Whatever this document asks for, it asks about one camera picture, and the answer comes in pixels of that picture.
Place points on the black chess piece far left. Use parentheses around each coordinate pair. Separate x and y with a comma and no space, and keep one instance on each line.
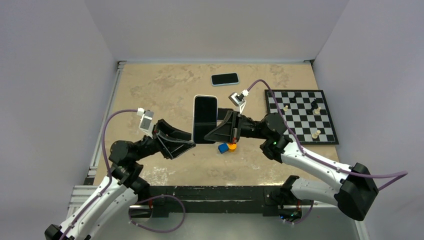
(293,99)

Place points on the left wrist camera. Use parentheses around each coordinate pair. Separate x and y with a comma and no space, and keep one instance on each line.
(146,121)

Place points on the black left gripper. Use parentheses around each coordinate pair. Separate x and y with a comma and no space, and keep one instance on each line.
(171,148)

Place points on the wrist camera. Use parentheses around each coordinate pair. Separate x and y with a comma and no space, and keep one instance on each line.
(146,121)
(238,99)

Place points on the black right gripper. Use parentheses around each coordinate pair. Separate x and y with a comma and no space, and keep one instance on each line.
(224,133)

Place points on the black chess piece near pawn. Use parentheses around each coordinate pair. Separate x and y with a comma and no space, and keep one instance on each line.
(309,112)

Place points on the black white chessboard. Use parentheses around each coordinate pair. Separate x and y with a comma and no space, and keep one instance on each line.
(303,125)

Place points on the white chess piece front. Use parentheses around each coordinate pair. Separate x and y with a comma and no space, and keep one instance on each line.
(316,134)

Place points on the orange blue toy block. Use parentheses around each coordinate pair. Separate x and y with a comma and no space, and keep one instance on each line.
(227,147)

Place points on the black chess piece right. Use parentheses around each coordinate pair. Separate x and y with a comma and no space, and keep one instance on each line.
(314,105)

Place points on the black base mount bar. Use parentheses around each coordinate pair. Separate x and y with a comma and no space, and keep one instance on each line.
(267,200)

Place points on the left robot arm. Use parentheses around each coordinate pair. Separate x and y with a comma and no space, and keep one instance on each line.
(122,186)

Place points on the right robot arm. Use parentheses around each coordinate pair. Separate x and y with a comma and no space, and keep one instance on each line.
(350,188)

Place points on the black phone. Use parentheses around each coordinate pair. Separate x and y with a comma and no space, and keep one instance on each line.
(198,137)

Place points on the phone in light-blue case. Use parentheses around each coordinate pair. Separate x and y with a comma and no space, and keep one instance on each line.
(225,79)

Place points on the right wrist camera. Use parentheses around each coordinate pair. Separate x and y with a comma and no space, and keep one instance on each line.
(238,99)

